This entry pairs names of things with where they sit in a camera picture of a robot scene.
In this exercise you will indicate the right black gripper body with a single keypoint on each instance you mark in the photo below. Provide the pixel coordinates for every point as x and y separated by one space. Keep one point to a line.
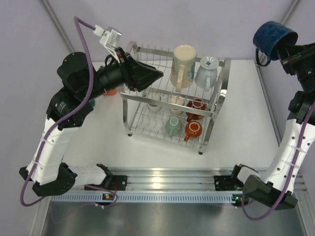
302 63

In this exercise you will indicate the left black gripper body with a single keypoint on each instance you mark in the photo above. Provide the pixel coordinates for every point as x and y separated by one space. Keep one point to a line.
114 74

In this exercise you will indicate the orange mug white interior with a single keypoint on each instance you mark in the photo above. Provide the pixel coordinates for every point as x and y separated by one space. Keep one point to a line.
111 92

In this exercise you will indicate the dark teal mug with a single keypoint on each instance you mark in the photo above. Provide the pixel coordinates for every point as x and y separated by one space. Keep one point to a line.
92 103

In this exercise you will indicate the navy blue mug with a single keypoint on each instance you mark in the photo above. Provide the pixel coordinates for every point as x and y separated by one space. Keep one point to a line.
269 37

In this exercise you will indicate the cream floral mug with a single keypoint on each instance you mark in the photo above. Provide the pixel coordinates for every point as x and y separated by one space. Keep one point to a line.
183 67

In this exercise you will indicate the small cream steel tumbler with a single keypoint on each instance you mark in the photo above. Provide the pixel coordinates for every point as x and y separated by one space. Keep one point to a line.
177 100

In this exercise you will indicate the mint green mug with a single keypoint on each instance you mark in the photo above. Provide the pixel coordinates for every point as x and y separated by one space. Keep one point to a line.
173 126

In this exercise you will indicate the white cup orange handle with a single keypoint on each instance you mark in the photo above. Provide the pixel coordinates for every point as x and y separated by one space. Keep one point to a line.
197 104

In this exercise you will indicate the light blue mug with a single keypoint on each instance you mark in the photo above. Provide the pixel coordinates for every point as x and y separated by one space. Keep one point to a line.
207 72

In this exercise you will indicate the orange cup black interior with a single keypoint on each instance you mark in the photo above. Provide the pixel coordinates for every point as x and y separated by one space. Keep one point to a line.
193 129

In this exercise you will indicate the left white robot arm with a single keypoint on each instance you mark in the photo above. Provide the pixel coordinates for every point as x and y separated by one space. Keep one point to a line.
67 111

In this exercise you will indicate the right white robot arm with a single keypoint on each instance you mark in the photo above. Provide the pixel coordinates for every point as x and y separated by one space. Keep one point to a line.
274 188

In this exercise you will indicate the stainless steel dish rack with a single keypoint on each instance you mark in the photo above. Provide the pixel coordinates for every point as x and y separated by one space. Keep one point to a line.
147 112

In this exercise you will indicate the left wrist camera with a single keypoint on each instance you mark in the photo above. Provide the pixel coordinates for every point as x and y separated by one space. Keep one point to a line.
109 39

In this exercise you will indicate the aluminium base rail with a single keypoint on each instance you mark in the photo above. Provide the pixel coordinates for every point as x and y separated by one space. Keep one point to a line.
172 180

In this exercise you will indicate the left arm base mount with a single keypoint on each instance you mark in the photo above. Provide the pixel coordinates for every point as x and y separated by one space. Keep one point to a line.
112 183

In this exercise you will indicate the white slotted cable duct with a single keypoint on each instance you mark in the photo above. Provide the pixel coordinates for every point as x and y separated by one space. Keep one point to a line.
213 198

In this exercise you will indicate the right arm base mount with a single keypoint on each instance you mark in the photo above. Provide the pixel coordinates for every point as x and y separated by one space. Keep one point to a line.
229 182

